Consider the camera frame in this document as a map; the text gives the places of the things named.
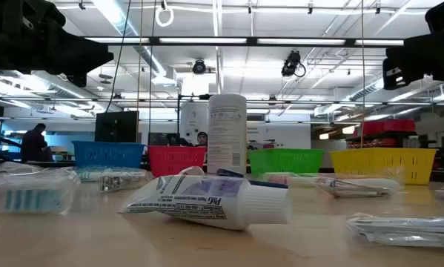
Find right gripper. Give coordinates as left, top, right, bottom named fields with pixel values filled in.
left=382, top=32, right=444, bottom=90

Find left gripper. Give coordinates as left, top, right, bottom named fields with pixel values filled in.
left=21, top=27, right=114, bottom=88

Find teal toothbrush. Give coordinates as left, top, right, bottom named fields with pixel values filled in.
left=73, top=166, right=148, bottom=182

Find nail clipper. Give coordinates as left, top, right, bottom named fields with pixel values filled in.
left=314, top=174, right=402, bottom=199
left=99, top=172, right=154, bottom=194

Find blue toothbrush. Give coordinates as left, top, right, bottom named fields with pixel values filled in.
left=0, top=162, right=82, bottom=216

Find small white toothpaste tube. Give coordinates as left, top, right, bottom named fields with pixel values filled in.
left=179, top=165, right=207, bottom=177

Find white purple toothpaste tube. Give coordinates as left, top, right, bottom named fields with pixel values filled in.
left=117, top=174, right=293, bottom=231

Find red storage bins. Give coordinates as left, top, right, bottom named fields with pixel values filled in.
left=362, top=118, right=417, bottom=136

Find black monitor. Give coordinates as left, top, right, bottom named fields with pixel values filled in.
left=94, top=110, right=139, bottom=144

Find dark storage shelf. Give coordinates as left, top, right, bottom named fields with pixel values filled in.
left=345, top=131, right=437, bottom=149

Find blue plastic basket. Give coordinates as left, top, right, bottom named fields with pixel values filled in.
left=71, top=140, right=145, bottom=170

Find yellow plastic basket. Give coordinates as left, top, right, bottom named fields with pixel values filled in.
left=330, top=147, right=438, bottom=185

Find white panel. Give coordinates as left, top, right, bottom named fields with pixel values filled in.
left=179, top=102, right=209, bottom=145

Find red plastic basket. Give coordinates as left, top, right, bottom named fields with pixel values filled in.
left=147, top=145, right=208, bottom=178

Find black beam with light strips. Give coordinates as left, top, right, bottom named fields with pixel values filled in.
left=84, top=36, right=405, bottom=47

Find green plastic basket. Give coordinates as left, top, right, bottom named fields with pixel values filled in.
left=248, top=148, right=325, bottom=177

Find white wipes canister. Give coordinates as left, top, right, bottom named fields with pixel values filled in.
left=207, top=93, right=248, bottom=175

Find black hanging cable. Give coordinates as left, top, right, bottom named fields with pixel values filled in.
left=105, top=0, right=133, bottom=112

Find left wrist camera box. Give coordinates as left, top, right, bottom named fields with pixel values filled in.
left=21, top=0, right=67, bottom=29

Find white cable ring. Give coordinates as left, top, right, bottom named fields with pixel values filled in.
left=154, top=5, right=175, bottom=27

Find black overhead camera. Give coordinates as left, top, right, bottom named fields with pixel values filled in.
left=192, top=59, right=207, bottom=75

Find black camera with cable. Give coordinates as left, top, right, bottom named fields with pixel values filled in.
left=280, top=50, right=307, bottom=79

